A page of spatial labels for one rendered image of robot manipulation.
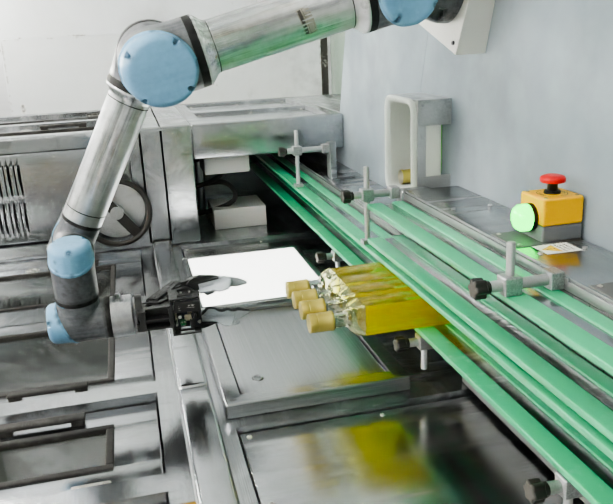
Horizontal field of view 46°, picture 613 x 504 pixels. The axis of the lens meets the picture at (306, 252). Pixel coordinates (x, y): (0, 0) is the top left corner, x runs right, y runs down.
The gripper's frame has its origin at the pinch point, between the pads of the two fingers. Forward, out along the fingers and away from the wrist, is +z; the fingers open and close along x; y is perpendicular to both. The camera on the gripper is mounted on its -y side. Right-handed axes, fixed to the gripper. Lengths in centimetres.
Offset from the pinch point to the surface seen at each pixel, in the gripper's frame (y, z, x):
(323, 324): 19.0, 11.3, -0.4
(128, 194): -95, -20, 4
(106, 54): -370, -25, 46
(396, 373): 17.6, 25.0, -12.6
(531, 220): 34, 42, 18
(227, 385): 12.2, -5.4, -12.4
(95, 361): -18.2, -30.0, -16.8
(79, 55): -370, -42, 46
